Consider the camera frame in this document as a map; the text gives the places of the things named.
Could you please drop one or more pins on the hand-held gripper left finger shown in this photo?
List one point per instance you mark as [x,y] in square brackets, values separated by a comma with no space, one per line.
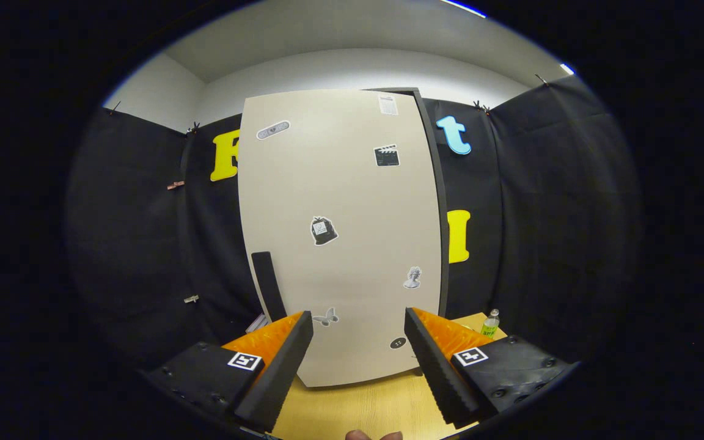
[282,379]

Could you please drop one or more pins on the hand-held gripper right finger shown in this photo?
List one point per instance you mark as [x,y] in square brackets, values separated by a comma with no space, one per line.
[440,379]

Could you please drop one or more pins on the grey shoe cabinet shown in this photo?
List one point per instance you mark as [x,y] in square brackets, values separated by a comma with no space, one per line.
[443,214]

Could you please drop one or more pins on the beige shoe cabinet door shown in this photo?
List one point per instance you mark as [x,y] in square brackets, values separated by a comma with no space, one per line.
[340,201]

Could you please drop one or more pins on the white book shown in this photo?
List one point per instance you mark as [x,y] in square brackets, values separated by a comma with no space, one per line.
[258,322]

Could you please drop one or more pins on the green bottle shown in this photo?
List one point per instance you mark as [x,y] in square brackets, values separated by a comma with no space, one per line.
[490,324]

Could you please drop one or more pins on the black backdrop cloth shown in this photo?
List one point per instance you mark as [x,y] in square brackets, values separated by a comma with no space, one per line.
[541,232]

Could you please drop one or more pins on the red clip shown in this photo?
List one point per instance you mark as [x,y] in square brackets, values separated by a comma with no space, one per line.
[175,184]

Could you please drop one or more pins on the black clip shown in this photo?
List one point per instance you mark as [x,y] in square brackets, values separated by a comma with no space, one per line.
[481,107]
[113,108]
[193,128]
[541,79]

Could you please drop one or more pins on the small white light fixture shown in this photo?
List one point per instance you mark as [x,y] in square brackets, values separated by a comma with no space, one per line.
[566,68]

